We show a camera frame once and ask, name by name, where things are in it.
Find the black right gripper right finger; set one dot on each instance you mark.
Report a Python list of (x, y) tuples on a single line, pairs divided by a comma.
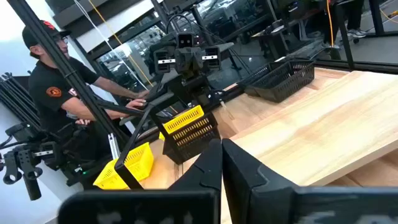
[(280, 208)]

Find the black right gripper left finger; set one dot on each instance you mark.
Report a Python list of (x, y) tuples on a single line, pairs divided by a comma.
[(155, 208)]

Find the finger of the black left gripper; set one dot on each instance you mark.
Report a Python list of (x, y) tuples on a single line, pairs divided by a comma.
[(163, 62), (212, 57)]

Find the yellow plastic basket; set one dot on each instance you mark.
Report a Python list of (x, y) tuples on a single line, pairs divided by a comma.
[(104, 179), (183, 119)]

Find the black plastic basket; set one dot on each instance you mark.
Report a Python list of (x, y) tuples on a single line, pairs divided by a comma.
[(192, 146), (280, 84)]

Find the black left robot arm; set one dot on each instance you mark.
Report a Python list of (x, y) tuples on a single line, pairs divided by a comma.
[(189, 90)]

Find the black background desk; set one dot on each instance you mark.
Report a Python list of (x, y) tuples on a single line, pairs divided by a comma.
[(273, 37)]

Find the silver aluminium bar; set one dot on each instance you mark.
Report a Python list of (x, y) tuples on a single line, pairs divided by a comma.
[(113, 146)]

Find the person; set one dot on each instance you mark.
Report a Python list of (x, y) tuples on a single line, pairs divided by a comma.
[(49, 93), (354, 15)]

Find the black folded stand bundle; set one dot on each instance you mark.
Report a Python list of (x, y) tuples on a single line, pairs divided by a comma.
[(18, 96)]

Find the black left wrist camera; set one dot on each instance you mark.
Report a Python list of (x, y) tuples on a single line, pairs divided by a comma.
[(185, 40)]

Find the black metal rig frame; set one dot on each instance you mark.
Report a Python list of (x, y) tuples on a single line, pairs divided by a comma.
[(73, 76)]

